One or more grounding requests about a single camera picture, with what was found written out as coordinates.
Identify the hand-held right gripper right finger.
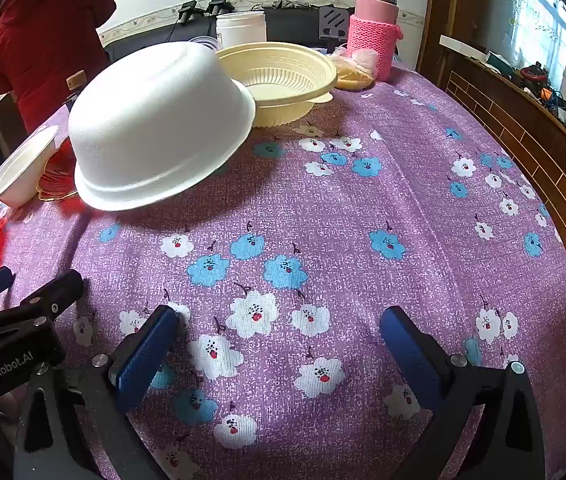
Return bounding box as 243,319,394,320
379,306,546,480

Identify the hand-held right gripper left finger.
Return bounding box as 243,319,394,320
13,305,181,480

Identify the white foam bowl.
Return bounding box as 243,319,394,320
68,41,257,212

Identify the cream plastic bowl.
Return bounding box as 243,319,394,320
249,87,334,129
214,41,338,107

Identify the red plastic dish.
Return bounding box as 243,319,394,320
37,137,82,204

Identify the white paper bowl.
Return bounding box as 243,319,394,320
0,125,61,209

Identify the purple floral tablecloth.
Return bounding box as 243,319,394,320
0,55,566,480

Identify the wooden brick-pattern cabinet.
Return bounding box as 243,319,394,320
415,0,566,306

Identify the plastic bag of food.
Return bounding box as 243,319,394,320
330,45,380,92

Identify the pile of assorted tools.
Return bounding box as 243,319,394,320
439,35,566,157

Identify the white plastic jar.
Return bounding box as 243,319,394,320
215,11,268,51

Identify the pink thermos bottle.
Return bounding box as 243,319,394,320
347,0,402,83

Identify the black phone stand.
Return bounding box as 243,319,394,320
319,5,357,42

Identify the black low cabinet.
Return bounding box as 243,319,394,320
104,6,356,63

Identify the glass window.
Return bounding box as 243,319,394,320
483,0,566,111

